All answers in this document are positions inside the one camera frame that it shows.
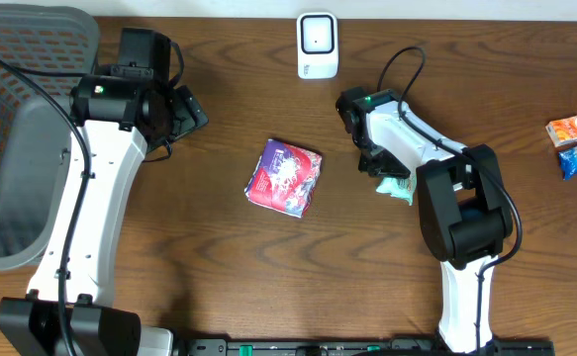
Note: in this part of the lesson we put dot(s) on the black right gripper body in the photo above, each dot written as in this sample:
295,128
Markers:
378,161

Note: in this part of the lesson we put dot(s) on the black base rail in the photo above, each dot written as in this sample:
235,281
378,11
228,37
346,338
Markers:
413,346

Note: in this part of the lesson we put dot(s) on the red purple pad package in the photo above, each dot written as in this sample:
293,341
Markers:
284,178

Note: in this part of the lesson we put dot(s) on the grey plastic mesh basket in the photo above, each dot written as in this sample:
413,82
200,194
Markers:
57,44

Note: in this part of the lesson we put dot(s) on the orange tissue packet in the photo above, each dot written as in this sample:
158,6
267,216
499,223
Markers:
562,131

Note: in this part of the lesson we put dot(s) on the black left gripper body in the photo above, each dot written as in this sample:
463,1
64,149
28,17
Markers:
189,114

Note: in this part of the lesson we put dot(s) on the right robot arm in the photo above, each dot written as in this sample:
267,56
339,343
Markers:
464,216

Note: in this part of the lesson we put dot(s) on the green wipes packet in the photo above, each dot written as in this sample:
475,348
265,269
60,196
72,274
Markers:
398,188

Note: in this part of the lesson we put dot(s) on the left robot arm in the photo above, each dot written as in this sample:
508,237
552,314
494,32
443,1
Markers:
68,308

